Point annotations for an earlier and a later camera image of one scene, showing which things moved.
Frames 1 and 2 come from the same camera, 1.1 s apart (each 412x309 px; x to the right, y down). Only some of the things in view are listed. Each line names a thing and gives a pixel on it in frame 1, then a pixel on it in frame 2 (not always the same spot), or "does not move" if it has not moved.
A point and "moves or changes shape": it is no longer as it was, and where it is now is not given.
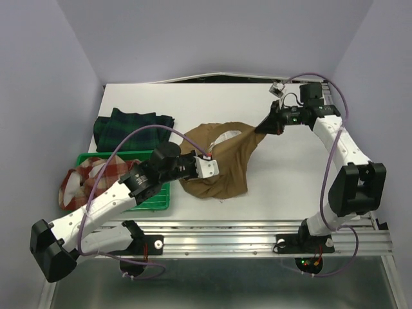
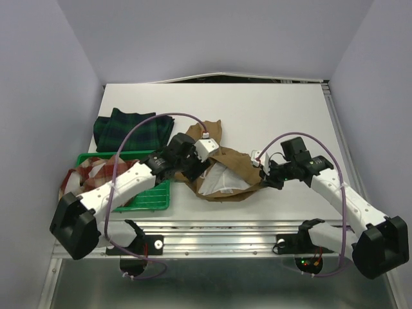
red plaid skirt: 76,184 does not move
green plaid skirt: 108,132 does not move
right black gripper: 273,123 → 269,180
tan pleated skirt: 231,145 moves or changes shape
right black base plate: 303,244 does not move
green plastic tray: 160,201 does not move
